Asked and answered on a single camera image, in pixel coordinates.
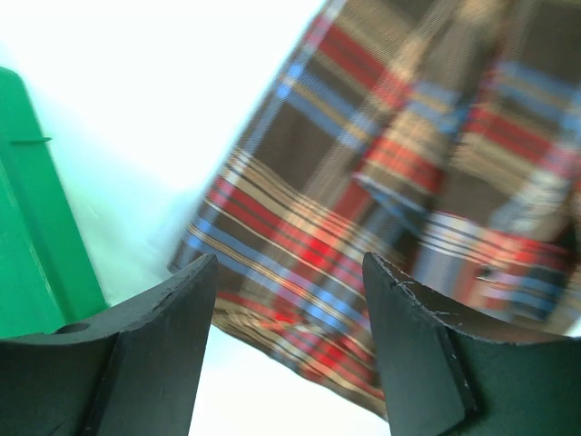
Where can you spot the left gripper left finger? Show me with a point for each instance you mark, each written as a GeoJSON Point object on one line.
{"type": "Point", "coordinates": [133, 369]}

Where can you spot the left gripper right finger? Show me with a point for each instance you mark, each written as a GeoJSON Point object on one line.
{"type": "Point", "coordinates": [447, 369]}

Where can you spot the red plaid long sleeve shirt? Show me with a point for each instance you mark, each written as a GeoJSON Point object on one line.
{"type": "Point", "coordinates": [442, 135]}

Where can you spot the green plastic tray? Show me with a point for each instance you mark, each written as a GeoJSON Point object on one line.
{"type": "Point", "coordinates": [47, 278]}

